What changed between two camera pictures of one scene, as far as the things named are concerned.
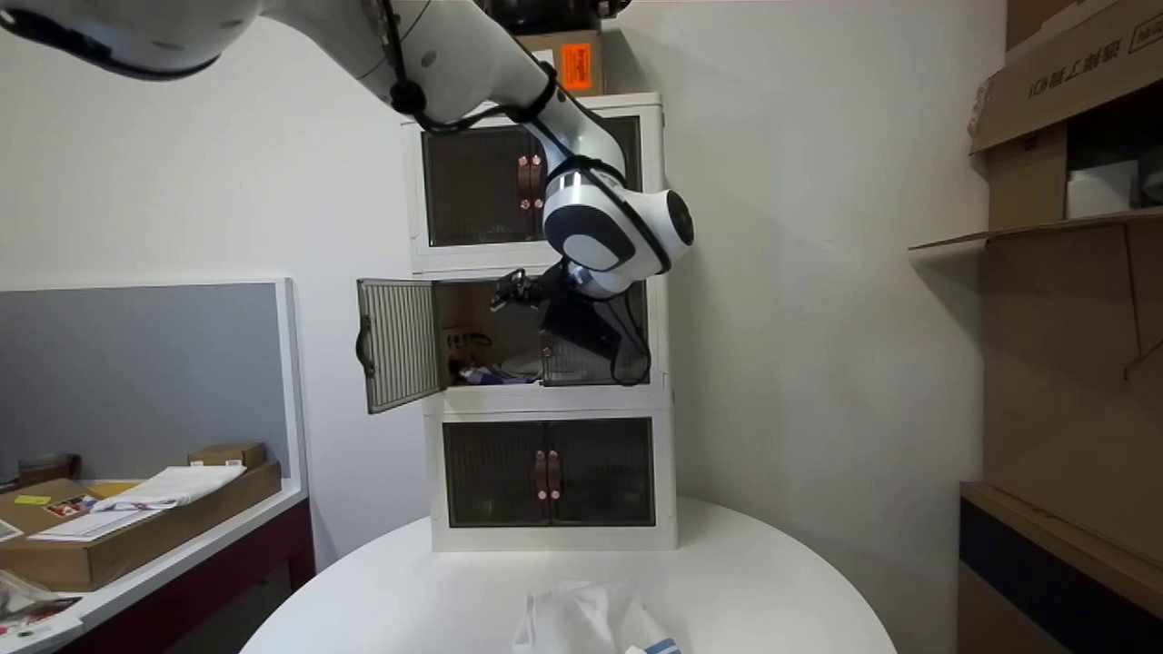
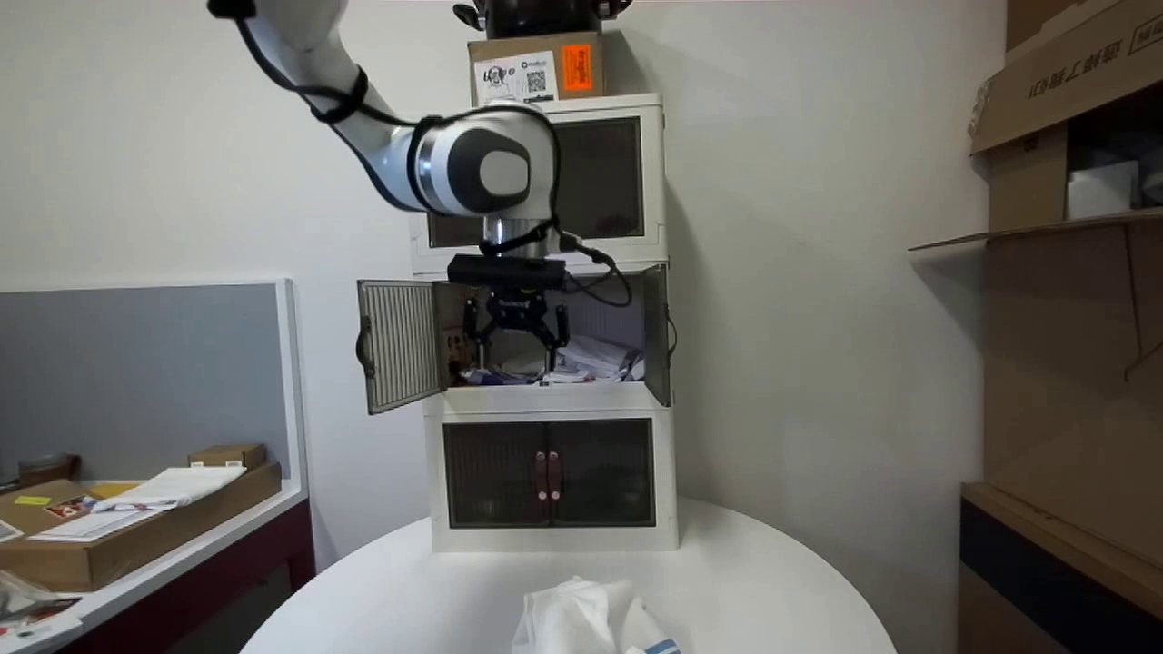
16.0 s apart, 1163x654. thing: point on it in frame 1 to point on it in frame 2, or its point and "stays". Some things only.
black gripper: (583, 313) to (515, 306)
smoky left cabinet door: (401, 341) stays
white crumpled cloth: (583, 618) stays
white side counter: (199, 601) stays
